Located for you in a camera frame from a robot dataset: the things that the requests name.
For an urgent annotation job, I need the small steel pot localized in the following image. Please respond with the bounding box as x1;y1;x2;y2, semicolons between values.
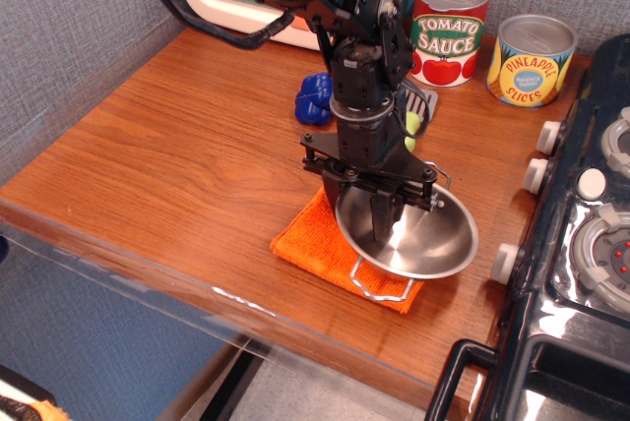
335;168;479;302

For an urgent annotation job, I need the orange microfibre cloth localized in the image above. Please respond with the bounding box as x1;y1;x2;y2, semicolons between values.
270;189;422;314

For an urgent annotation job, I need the white stove knob near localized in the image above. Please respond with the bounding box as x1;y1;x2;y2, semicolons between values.
491;243;520;285

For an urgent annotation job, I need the pineapple slices can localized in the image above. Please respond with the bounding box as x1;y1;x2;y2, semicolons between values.
486;14;578;107

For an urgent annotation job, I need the tomato sauce can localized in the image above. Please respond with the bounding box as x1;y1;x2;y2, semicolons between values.
410;0;490;87

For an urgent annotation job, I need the blue toy grape bunch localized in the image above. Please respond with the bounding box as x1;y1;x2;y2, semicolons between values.
294;72;333;126

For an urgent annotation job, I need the white stove knob middle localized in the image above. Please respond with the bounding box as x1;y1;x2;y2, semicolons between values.
523;158;548;195

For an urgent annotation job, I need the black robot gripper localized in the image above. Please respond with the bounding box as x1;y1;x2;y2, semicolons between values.
300;103;437;242

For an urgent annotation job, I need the white stove knob far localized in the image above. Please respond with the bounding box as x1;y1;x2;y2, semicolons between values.
536;121;562;155

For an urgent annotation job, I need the black toy stove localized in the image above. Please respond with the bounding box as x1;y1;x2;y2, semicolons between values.
426;34;629;420

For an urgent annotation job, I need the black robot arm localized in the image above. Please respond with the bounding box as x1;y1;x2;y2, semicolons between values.
255;0;437;241

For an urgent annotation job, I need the orange plush object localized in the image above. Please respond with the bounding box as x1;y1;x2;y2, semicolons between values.
26;401;70;421

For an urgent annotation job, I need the toy spatula green handle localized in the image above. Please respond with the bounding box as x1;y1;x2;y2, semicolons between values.
402;85;438;152

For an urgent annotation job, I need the white stove knob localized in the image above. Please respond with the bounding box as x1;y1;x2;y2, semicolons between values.
491;243;520;285
536;121;562;155
523;158;548;195

